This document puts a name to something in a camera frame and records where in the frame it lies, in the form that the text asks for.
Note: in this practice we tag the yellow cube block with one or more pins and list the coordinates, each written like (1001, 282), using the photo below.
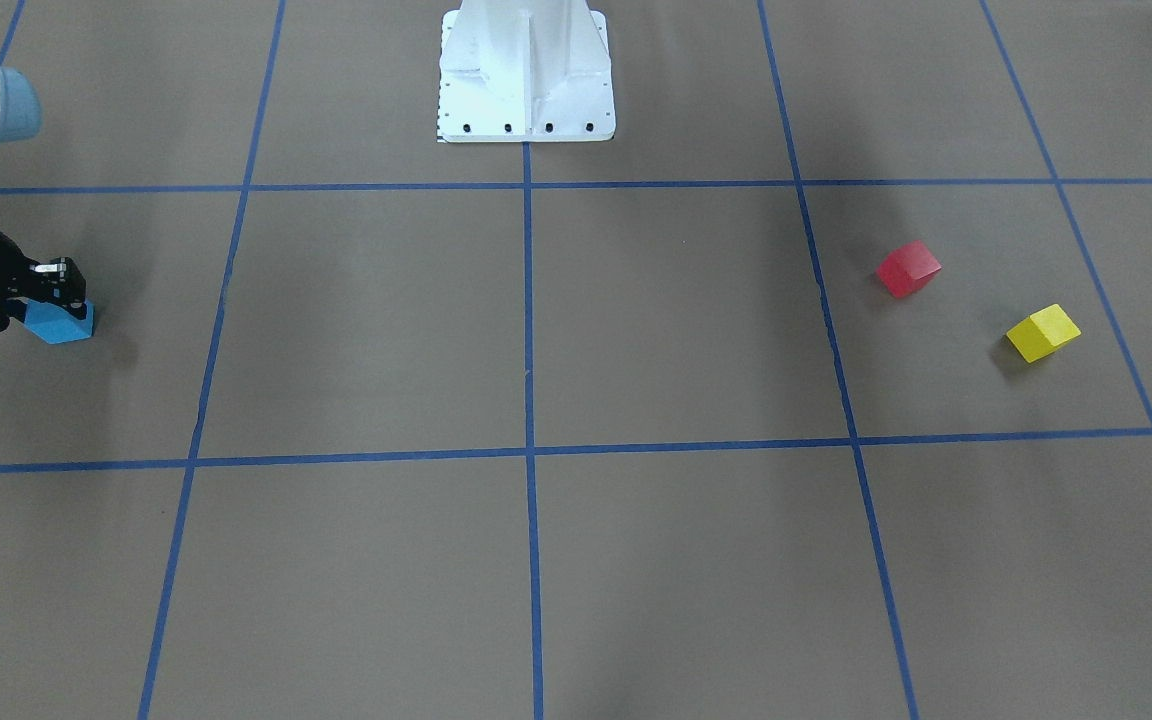
(1042, 333)

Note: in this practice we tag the blue cube block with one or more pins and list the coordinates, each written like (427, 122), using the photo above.
(54, 324)

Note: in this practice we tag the red cube block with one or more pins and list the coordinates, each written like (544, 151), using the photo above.
(908, 269)

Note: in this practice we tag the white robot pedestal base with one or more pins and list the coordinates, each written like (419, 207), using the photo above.
(525, 72)

